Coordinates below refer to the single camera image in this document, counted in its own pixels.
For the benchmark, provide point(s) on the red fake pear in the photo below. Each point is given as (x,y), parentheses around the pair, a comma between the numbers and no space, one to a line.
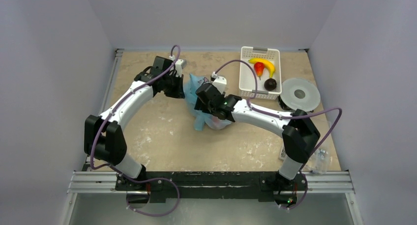
(259,69)

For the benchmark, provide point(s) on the barcode label card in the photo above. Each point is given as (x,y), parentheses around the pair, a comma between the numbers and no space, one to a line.
(282,154)

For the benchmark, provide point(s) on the clear plastic bag of parts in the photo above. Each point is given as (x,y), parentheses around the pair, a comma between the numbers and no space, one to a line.
(321,159)

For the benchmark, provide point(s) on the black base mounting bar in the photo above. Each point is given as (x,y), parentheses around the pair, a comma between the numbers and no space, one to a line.
(264,186)

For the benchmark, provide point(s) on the dark purple fake plum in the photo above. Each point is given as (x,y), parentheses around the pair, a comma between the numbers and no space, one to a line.
(270,84)

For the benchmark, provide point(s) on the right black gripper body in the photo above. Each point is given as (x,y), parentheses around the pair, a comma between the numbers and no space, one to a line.
(202,95)

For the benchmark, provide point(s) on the aluminium frame rail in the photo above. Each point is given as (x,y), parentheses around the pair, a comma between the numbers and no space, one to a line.
(87,181)

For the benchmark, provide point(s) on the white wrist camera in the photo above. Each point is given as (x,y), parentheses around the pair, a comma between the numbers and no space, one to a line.
(219,82)
(177,69)

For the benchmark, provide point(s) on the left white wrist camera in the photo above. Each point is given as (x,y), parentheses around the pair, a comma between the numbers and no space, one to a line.
(177,69)

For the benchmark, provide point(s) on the blue printed plastic bag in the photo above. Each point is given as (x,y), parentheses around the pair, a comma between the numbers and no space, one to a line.
(201,119)

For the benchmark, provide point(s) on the white plastic basket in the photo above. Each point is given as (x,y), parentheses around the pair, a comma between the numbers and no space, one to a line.
(247,84)

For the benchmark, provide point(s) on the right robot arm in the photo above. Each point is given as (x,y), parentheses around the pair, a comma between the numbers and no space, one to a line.
(296,129)

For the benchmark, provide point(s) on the round white scale disc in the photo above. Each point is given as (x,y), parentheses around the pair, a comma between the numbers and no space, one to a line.
(298,93)

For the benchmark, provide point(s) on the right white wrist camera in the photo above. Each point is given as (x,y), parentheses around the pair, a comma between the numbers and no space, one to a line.
(219,82)

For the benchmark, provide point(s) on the yellow fake banana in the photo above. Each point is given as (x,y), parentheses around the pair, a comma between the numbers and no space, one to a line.
(268,65)

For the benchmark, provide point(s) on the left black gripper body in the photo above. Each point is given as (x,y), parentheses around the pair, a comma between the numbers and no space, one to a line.
(172,85)

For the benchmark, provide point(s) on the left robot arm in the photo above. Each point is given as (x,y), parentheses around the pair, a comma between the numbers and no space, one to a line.
(103,134)

